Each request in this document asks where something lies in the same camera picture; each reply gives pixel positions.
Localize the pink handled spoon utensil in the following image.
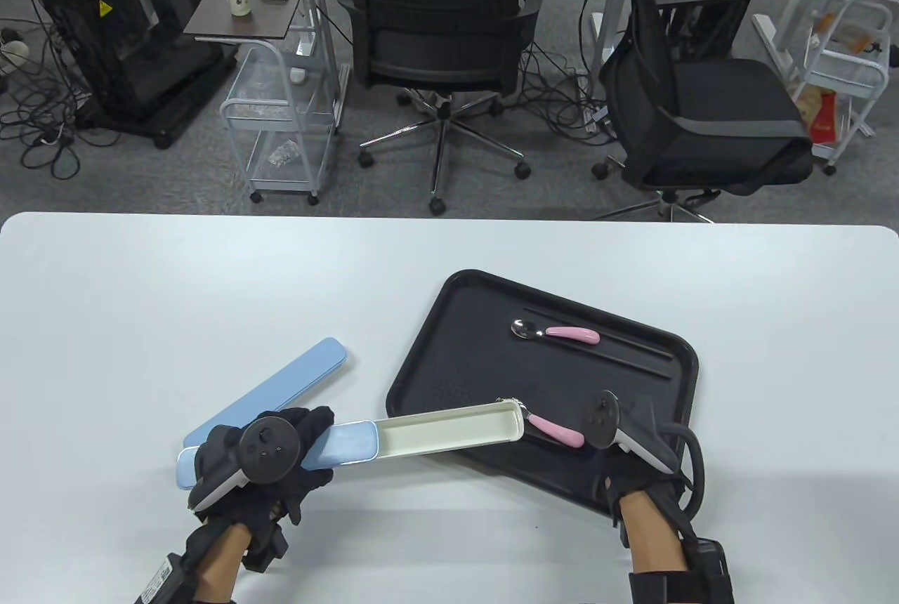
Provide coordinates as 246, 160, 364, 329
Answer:
511, 318, 600, 346
497, 397, 585, 449

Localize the silver desk leg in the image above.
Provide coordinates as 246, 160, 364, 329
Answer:
590, 0, 633, 81
302, 0, 350, 134

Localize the black armrest office chair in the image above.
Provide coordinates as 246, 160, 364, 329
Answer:
591, 0, 817, 224

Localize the person's right hand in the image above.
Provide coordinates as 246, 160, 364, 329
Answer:
593, 446, 688, 529

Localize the white power adapter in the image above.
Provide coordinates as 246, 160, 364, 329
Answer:
0, 28, 32, 74

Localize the blue slide lunch box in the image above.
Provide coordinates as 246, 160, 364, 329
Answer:
184, 337, 348, 447
176, 399, 526, 490

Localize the black plastic tray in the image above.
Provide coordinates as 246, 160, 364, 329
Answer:
385, 269, 700, 520

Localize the brown top white rolling cart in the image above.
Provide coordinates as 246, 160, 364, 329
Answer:
184, 0, 350, 206

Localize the person's right forearm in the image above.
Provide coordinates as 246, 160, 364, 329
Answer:
618, 492, 693, 573

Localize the tangle of black cables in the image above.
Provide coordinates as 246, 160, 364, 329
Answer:
0, 21, 92, 180
523, 35, 619, 141

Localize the black chopstick utensil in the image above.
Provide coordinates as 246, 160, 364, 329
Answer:
524, 308, 674, 360
593, 339, 669, 378

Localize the person's left forearm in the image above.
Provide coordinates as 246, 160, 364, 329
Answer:
200, 523, 250, 604

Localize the white wire rolling cart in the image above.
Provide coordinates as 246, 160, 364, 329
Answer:
794, 0, 893, 176

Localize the person's left hand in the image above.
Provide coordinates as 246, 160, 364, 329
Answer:
191, 406, 336, 527

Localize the black white motion controller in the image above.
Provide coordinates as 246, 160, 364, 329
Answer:
582, 390, 703, 520
187, 414, 304, 513

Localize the black glass computer case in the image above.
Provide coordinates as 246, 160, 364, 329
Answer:
33, 0, 239, 150

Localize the white power strip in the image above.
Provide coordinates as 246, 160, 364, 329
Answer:
579, 74, 612, 134

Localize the red packet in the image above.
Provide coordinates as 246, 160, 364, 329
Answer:
810, 90, 838, 145

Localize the black mesh office chair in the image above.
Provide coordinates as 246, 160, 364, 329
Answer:
336, 0, 550, 217

